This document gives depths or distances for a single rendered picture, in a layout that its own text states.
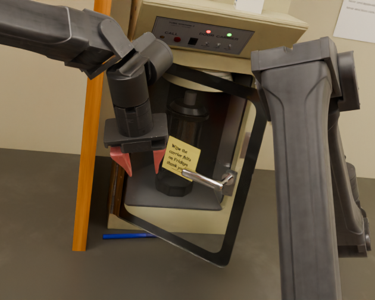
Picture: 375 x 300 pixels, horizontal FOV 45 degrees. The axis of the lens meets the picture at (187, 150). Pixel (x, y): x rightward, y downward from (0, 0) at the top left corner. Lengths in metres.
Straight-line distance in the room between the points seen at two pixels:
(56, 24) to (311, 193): 0.39
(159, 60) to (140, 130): 0.11
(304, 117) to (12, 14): 0.37
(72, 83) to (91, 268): 0.63
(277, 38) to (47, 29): 0.48
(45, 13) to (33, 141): 0.93
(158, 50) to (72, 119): 0.79
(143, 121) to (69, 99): 0.77
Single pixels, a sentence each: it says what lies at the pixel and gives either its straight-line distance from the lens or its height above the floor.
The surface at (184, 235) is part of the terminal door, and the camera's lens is 1.01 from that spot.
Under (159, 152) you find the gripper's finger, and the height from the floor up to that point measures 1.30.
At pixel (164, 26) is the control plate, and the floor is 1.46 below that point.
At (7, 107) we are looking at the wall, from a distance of 1.48.
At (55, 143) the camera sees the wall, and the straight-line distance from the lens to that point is 1.51.
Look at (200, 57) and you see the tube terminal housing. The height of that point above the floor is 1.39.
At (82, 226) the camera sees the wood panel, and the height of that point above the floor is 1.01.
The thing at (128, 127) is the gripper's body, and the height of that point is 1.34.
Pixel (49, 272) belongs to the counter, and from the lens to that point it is 1.01.
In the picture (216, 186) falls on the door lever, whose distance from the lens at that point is 0.85.
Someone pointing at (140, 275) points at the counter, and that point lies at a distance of 1.02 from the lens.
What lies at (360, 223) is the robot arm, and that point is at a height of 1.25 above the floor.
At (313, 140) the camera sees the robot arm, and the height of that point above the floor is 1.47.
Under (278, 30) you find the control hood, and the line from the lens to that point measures 0.90.
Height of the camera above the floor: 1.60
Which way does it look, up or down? 24 degrees down
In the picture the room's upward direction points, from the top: 11 degrees clockwise
